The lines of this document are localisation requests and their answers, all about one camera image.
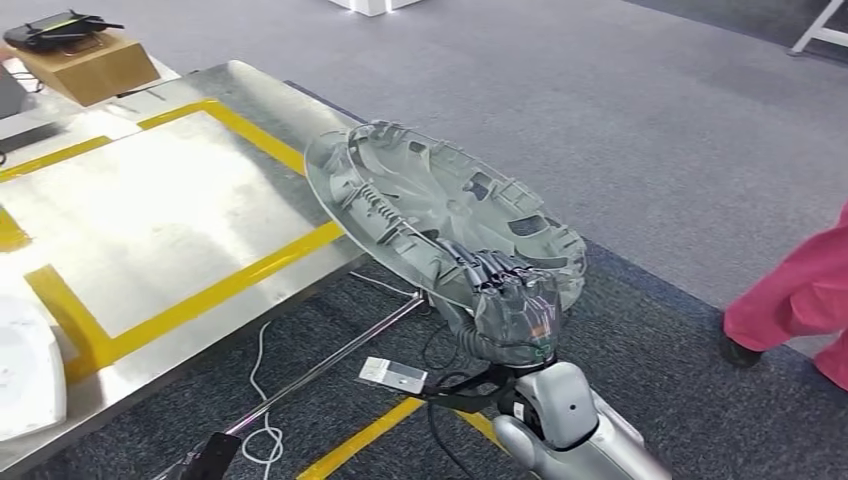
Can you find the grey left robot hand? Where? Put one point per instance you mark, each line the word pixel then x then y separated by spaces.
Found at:
pixel 212 457

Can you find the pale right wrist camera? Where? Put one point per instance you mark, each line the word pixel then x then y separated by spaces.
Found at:
pixel 391 374

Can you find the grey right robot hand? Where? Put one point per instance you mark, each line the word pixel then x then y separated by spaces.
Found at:
pixel 523 318

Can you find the person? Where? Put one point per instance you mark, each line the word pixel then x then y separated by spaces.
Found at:
pixel 795 298

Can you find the stainless steel workbench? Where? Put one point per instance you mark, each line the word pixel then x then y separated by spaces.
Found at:
pixel 166 199

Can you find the white plastic cover panel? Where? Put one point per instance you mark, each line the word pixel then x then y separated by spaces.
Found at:
pixel 26 371

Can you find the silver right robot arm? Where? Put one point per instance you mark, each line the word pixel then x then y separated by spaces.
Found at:
pixel 563 404

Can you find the large yellow bench tape outline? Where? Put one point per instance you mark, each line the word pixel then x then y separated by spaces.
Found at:
pixel 265 270

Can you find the brown cardboard box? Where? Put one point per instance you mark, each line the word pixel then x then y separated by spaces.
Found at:
pixel 93 73

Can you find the white metal frame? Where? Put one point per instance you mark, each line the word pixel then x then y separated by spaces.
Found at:
pixel 818 30

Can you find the grey plastic wheel cover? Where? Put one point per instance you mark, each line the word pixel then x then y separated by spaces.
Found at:
pixel 430 199

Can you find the black camera bracket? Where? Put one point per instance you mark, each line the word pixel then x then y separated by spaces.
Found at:
pixel 464 397

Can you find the yellow floor tape outline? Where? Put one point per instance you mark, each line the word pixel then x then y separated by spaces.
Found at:
pixel 358 444

